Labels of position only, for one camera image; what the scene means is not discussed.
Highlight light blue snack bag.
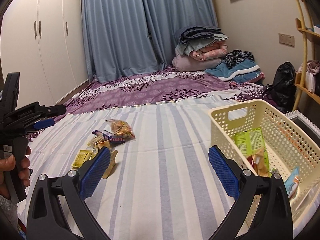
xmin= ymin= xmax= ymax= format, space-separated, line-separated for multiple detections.
xmin=284 ymin=167 xmax=300 ymax=200

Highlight olive yellow snack packet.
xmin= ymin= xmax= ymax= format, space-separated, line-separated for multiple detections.
xmin=71 ymin=150 xmax=93 ymax=170

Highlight clear yellow pastry packet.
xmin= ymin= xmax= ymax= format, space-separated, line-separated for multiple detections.
xmin=87 ymin=137 xmax=101 ymax=148

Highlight orange brown snack bag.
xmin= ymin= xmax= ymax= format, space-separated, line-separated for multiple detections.
xmin=247 ymin=148 xmax=269 ymax=177

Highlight beige red cookie bag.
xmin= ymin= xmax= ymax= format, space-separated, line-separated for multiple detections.
xmin=96 ymin=139 xmax=119 ymax=180

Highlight large green snack bag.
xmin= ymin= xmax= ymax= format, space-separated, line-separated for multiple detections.
xmin=234 ymin=128 xmax=270 ymax=172

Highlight blue cracker sleeve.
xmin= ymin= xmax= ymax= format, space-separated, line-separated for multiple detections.
xmin=92 ymin=130 xmax=126 ymax=145

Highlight clear bag of biscuits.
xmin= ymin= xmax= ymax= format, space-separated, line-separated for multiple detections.
xmin=106 ymin=119 xmax=136 ymax=140

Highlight small green snack pack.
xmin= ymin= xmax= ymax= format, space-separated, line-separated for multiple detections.
xmin=269 ymin=168 xmax=278 ymax=176

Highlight person's left hand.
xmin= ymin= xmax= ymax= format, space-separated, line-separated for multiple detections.
xmin=0 ymin=145 xmax=33 ymax=201

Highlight purple floral bedsheet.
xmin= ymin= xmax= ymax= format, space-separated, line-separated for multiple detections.
xmin=27 ymin=65 xmax=270 ymax=140

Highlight white wardrobe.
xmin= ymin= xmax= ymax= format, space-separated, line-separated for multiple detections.
xmin=1 ymin=0 xmax=88 ymax=107

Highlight white framed mirror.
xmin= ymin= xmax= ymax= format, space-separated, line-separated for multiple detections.
xmin=285 ymin=110 xmax=319 ymax=137

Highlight black backpack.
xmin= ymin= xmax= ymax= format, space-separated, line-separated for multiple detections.
xmin=261 ymin=62 xmax=297 ymax=113

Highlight blue grey curtain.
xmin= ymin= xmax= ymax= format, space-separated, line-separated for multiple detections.
xmin=82 ymin=0 xmax=217 ymax=83

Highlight wooden shelf unit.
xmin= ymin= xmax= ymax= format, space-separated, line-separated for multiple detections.
xmin=293 ymin=0 xmax=319 ymax=111

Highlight blue teal blanket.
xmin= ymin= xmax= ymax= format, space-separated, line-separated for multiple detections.
xmin=204 ymin=59 xmax=261 ymax=83

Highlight pink folded clothes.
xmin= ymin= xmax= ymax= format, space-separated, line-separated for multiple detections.
xmin=304 ymin=60 xmax=319 ymax=93

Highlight leopard print cloth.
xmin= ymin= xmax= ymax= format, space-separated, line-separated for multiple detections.
xmin=221 ymin=49 xmax=254 ymax=69

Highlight folded quilts pile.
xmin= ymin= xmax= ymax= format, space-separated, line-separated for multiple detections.
xmin=172 ymin=26 xmax=228 ymax=72

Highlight wall power socket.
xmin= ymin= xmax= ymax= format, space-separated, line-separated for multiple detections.
xmin=278 ymin=33 xmax=295 ymax=47

